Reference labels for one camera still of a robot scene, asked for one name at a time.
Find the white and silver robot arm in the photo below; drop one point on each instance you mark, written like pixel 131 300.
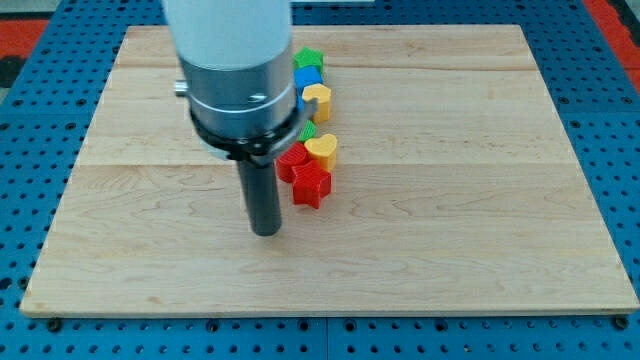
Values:
pixel 236 57

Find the yellow heart block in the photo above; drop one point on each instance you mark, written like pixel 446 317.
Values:
pixel 323 150

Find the blue triangle block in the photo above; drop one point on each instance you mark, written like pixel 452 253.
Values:
pixel 300 103

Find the red star block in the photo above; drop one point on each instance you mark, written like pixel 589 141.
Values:
pixel 311 184

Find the red round block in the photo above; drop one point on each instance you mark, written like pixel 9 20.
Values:
pixel 296 155

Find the green round block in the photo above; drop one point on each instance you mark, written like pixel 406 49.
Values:
pixel 308 131

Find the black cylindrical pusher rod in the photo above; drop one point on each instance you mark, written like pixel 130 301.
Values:
pixel 259 187

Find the blue cube block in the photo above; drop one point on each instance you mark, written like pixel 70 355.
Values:
pixel 306 76

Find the green star block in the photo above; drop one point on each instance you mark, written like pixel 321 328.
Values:
pixel 309 57

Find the light wooden board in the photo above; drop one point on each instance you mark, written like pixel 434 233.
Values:
pixel 456 193

